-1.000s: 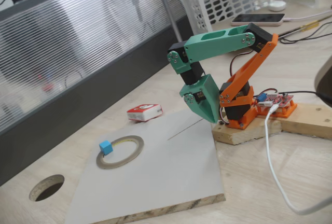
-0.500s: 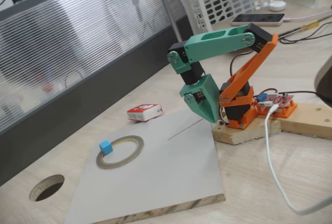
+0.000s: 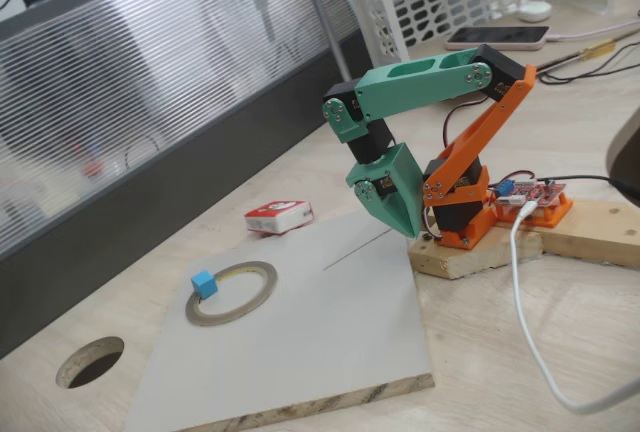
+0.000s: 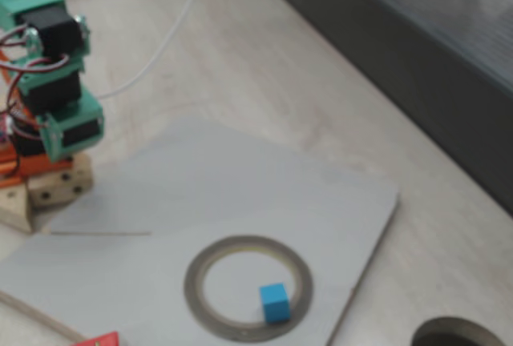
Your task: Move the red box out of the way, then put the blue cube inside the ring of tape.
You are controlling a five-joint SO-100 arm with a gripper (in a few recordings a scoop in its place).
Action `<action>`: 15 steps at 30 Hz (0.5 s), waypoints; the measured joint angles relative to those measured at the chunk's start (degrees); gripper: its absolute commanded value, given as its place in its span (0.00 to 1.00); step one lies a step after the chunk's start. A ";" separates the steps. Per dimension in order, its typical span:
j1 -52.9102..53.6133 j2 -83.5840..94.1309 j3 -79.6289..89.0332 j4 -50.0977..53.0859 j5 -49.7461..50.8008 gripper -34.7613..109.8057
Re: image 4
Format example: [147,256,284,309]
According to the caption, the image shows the red snowman print box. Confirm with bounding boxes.
[79,332,121,346]

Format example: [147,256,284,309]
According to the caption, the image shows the blue cube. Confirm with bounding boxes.
[259,281,290,324]

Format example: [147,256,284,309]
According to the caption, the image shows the thick wooden base block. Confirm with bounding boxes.
[27,153,94,207]

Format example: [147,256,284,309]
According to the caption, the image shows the light wooden wedge piece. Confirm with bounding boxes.
[0,181,34,233]

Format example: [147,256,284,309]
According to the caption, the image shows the white laminated wooden board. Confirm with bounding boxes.
[0,115,401,346]

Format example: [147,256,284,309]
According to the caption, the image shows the dark desk partition panel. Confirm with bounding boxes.
[244,0,513,221]

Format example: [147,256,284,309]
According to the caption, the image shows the white usb cable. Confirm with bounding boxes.
[98,0,212,99]

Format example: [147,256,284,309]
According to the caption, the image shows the orange controller board mount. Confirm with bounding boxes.
[0,149,31,191]

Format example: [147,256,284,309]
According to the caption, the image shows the grey ring of tape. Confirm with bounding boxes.
[184,234,313,342]

